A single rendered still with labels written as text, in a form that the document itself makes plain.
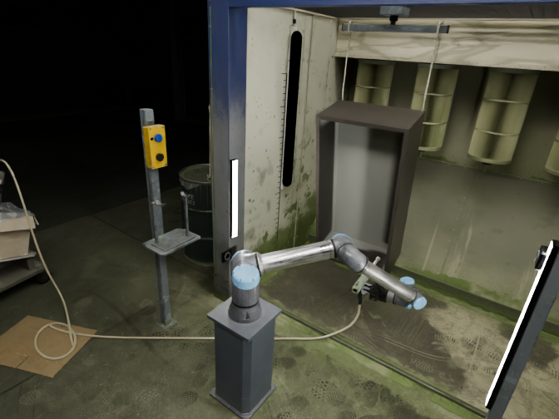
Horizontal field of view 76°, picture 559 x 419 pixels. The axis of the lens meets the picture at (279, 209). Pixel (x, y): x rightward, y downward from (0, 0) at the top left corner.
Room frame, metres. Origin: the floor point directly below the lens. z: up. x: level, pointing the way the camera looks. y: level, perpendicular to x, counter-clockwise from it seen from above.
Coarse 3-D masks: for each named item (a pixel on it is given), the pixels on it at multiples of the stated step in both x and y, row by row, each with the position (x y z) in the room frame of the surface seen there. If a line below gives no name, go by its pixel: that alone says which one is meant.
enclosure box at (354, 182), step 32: (320, 128) 2.47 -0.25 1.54; (352, 128) 2.66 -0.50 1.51; (384, 128) 2.16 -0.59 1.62; (416, 128) 2.24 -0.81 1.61; (320, 160) 2.52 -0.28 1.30; (352, 160) 2.70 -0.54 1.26; (384, 160) 2.56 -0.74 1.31; (416, 160) 2.43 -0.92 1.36; (320, 192) 2.57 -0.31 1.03; (352, 192) 2.74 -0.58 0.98; (384, 192) 2.59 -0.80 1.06; (320, 224) 2.63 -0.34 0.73; (352, 224) 2.79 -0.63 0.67; (384, 224) 2.63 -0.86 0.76; (384, 256) 2.56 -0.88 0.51
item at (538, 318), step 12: (552, 264) 1.12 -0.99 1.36; (552, 276) 1.11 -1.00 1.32; (552, 288) 1.11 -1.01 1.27; (540, 300) 1.12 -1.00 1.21; (552, 300) 1.10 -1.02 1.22; (540, 312) 1.11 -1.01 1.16; (528, 324) 1.12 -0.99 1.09; (540, 324) 1.10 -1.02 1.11; (528, 336) 1.11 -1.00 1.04; (528, 348) 1.10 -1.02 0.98; (516, 360) 1.11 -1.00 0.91; (516, 372) 1.10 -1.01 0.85; (504, 384) 1.12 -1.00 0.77; (516, 384) 1.10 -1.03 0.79; (504, 396) 1.11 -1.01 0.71; (492, 408) 1.12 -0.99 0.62; (504, 408) 1.10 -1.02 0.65
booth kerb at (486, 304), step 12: (312, 240) 3.50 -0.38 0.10; (408, 276) 2.90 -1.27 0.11; (420, 276) 2.84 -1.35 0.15; (432, 288) 2.77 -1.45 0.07; (444, 288) 2.72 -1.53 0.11; (456, 288) 2.67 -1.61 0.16; (468, 300) 2.60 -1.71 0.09; (480, 300) 2.56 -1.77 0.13; (492, 300) 2.51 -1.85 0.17; (492, 312) 2.49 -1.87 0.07; (504, 312) 2.45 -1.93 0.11; (516, 312) 2.41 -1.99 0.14; (552, 324) 2.27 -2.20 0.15
